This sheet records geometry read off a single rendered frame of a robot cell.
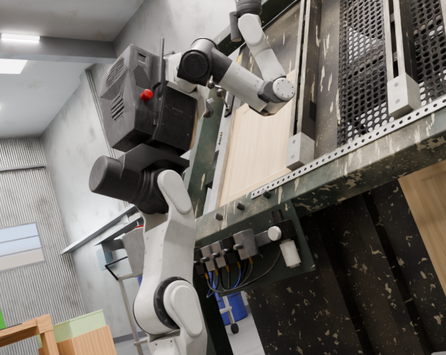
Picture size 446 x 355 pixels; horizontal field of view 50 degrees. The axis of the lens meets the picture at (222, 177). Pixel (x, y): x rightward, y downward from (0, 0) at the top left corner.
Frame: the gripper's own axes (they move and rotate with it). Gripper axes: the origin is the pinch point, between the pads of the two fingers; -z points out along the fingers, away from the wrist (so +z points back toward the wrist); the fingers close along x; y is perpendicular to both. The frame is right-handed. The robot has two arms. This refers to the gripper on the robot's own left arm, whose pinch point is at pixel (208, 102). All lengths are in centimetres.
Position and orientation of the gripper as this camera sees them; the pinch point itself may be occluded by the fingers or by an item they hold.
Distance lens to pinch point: 230.3
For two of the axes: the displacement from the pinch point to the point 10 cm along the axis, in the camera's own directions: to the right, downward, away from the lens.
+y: 6.2, -3.5, -7.0
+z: -5.4, 4.5, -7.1
